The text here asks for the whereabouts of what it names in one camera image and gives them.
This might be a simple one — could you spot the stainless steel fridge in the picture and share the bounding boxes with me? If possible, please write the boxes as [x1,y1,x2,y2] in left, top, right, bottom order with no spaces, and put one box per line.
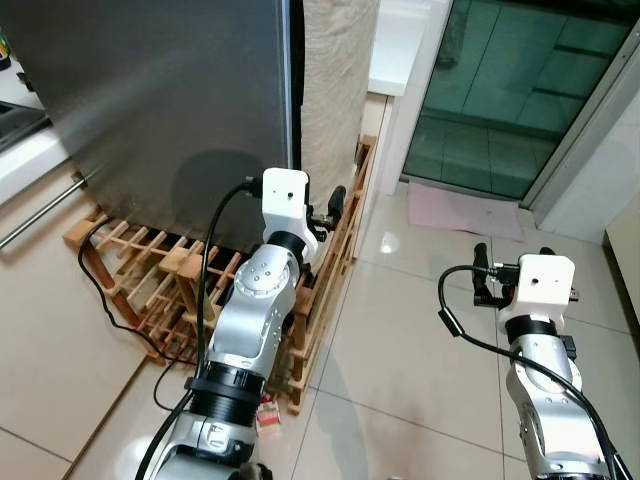
[0,0,305,256]

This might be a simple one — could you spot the pink floor mat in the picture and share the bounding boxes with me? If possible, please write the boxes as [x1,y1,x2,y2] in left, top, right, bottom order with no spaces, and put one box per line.
[405,182,528,242]

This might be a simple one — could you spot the beige hanging cloth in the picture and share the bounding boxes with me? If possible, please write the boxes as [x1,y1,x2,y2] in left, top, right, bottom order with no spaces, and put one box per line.
[300,0,382,206]

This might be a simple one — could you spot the wooden wine rack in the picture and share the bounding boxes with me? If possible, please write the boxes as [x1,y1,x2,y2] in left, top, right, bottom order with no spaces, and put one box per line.
[65,135,377,413]

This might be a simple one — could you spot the white stone ledge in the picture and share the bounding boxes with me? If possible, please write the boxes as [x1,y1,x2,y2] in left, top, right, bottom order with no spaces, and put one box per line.
[368,0,433,98]

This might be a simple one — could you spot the green tinted glass door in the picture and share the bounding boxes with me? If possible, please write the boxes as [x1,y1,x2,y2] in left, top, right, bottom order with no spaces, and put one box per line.
[403,0,640,201]

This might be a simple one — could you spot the small red white carton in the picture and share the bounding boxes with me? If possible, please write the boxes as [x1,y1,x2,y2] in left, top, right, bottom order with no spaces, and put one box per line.
[256,393,284,434]

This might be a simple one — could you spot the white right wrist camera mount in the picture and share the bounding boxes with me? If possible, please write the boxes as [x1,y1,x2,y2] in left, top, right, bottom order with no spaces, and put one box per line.
[499,253,579,323]

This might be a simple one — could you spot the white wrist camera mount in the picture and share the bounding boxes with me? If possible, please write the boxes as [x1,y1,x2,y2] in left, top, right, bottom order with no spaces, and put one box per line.
[499,253,579,323]
[261,168,321,251]

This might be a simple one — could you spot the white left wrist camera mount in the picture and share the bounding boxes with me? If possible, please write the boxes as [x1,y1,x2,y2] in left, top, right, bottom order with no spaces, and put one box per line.
[261,168,321,251]

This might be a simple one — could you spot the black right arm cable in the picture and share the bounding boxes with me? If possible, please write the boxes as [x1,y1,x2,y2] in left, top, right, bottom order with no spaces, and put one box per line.
[437,262,623,480]

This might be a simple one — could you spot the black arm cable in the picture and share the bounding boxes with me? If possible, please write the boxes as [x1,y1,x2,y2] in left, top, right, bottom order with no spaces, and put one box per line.
[437,262,623,480]
[133,176,265,480]

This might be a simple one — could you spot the grey metal door frame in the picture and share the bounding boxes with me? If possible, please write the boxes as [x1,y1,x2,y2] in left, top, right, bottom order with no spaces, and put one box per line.
[520,20,640,216]

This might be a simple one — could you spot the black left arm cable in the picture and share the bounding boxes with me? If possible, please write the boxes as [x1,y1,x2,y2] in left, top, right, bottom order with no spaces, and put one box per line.
[133,176,265,480]

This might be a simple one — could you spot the black floor power cable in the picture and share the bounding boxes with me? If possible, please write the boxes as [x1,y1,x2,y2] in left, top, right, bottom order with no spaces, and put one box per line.
[77,218,201,367]

